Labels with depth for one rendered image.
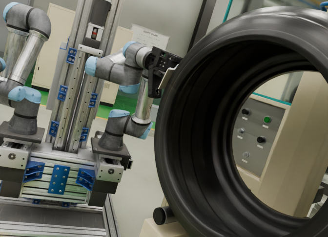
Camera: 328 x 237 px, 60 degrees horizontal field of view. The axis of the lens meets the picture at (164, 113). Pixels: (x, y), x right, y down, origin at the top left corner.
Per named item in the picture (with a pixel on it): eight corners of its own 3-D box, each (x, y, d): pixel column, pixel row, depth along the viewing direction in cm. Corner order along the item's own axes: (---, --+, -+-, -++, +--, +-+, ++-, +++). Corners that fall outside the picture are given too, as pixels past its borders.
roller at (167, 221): (241, 204, 95) (233, 212, 97) (233, 193, 98) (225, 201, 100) (166, 219, 71) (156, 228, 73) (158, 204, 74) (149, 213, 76)
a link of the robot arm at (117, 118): (108, 126, 177) (113, 105, 175) (128, 133, 176) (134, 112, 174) (102, 129, 165) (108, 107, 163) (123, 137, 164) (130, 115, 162)
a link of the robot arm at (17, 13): (8, 110, 148) (30, 5, 139) (-17, 101, 149) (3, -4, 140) (22, 107, 159) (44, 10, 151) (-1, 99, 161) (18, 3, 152)
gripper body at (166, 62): (169, 53, 88) (148, 43, 96) (159, 78, 90) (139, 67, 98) (185, 59, 93) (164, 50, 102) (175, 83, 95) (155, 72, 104)
